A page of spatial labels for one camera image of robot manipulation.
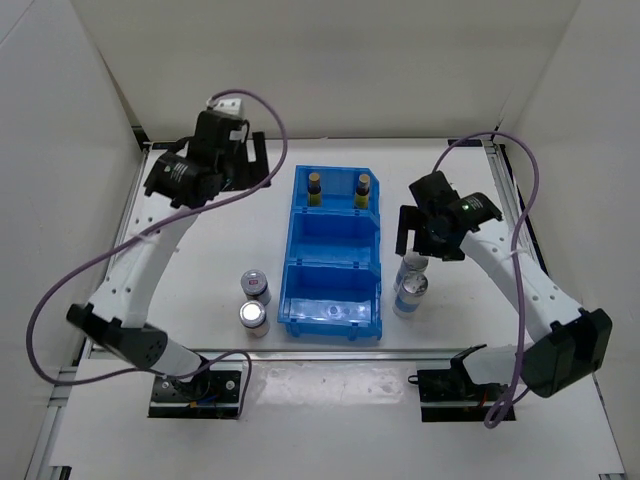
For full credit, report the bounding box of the red label spice jar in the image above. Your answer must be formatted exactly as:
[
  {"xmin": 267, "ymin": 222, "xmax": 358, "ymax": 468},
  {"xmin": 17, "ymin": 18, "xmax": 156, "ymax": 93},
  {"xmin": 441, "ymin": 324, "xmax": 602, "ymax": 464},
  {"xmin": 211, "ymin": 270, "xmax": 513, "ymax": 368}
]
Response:
[
  {"xmin": 239, "ymin": 300, "xmax": 270, "ymax": 338},
  {"xmin": 240, "ymin": 269, "xmax": 271, "ymax": 306}
]

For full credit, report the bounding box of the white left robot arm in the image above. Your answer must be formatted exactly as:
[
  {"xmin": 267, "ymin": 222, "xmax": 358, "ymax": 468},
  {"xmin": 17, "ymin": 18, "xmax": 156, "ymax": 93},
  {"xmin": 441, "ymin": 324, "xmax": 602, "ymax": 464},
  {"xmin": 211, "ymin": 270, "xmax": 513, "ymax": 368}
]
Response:
[{"xmin": 67, "ymin": 98, "xmax": 269, "ymax": 400}]

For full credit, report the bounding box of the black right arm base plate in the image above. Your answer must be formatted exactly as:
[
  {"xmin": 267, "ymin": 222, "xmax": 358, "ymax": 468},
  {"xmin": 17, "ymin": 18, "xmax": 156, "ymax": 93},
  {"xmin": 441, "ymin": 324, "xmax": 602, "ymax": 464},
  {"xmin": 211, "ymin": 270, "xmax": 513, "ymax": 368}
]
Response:
[{"xmin": 407, "ymin": 366, "xmax": 507, "ymax": 423}]

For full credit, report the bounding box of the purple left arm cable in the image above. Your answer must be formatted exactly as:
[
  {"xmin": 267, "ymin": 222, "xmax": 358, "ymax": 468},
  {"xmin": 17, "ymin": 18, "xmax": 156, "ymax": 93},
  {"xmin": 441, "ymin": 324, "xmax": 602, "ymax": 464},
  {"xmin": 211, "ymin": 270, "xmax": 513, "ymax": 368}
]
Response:
[{"xmin": 25, "ymin": 89, "xmax": 289, "ymax": 420}]

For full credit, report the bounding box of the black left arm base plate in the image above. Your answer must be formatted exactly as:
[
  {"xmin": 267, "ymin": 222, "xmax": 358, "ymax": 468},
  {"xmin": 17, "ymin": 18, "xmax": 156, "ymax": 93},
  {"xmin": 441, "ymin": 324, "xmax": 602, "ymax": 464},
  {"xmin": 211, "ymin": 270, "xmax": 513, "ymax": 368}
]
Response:
[{"xmin": 147, "ymin": 362, "xmax": 247, "ymax": 420}]

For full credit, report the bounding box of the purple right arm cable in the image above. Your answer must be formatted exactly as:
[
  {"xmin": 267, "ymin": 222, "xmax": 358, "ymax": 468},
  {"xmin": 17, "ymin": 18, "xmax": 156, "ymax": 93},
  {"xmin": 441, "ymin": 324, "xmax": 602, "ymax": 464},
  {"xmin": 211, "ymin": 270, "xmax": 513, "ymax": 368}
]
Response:
[{"xmin": 429, "ymin": 131, "xmax": 544, "ymax": 430}]

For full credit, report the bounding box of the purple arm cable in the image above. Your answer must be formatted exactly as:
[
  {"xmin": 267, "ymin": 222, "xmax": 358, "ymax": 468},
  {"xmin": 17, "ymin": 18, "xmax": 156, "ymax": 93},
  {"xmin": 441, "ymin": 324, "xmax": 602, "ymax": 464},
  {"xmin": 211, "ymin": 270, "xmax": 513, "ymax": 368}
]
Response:
[
  {"xmin": 429, "ymin": 131, "xmax": 544, "ymax": 430},
  {"xmin": 25, "ymin": 89, "xmax": 289, "ymax": 420}
]

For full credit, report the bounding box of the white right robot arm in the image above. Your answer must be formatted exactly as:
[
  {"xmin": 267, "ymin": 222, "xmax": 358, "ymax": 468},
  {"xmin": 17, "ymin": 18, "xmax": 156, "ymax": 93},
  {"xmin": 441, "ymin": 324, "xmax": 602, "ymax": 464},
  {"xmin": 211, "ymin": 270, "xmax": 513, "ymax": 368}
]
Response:
[{"xmin": 396, "ymin": 171, "xmax": 612, "ymax": 400}]

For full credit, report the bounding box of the blue bin near compartment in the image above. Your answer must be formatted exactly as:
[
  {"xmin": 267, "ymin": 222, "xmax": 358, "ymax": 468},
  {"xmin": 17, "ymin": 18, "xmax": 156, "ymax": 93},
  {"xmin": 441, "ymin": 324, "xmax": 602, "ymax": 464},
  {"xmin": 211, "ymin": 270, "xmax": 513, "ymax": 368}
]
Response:
[{"xmin": 277, "ymin": 261, "xmax": 383, "ymax": 341}]

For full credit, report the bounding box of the aluminium table frame rail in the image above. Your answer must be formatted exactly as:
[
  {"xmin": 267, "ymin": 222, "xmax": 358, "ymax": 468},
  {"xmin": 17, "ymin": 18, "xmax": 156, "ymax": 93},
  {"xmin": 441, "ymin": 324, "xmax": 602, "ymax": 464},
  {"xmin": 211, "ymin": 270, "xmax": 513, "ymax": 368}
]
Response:
[{"xmin": 48, "ymin": 139, "xmax": 624, "ymax": 479}]

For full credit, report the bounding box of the blue label shaker silver lid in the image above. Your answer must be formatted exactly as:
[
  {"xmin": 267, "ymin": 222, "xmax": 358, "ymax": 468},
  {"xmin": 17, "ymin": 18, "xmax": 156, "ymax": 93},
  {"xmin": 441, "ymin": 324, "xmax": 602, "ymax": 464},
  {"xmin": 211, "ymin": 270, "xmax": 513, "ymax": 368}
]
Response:
[{"xmin": 394, "ymin": 250, "xmax": 429, "ymax": 291}]

